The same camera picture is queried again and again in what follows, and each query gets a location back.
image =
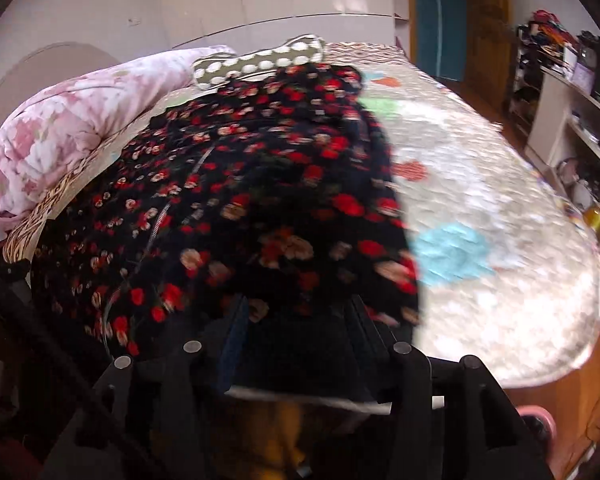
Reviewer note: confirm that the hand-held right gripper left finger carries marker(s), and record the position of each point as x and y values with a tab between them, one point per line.
236	345

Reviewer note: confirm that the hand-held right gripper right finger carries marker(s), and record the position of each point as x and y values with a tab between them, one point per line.
367	350

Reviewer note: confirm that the black floral dress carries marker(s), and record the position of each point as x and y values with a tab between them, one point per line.
255	185

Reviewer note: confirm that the pile of colourful clothes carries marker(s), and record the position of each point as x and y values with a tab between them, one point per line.
550	30

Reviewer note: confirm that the quilted heart pattern bedspread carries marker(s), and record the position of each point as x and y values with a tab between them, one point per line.
480	210

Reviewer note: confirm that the pink slipper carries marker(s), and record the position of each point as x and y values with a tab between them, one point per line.
539	422

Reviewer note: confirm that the yellow bottle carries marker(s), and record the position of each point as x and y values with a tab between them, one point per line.
594	219

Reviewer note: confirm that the pink floral duvet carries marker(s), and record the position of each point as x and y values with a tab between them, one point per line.
55	130

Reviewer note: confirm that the green polka dot pillow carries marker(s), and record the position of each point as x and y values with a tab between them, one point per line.
260	62

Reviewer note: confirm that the white shelf unit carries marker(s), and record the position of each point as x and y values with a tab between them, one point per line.
555	120

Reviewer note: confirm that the dark shoe rack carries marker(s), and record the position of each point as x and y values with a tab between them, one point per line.
525	85

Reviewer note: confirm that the beige arched headboard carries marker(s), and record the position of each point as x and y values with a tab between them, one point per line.
40	67

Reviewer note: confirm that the blue curtain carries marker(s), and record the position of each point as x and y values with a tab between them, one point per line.
437	15

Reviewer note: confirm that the wooden door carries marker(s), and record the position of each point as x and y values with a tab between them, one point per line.
487	20

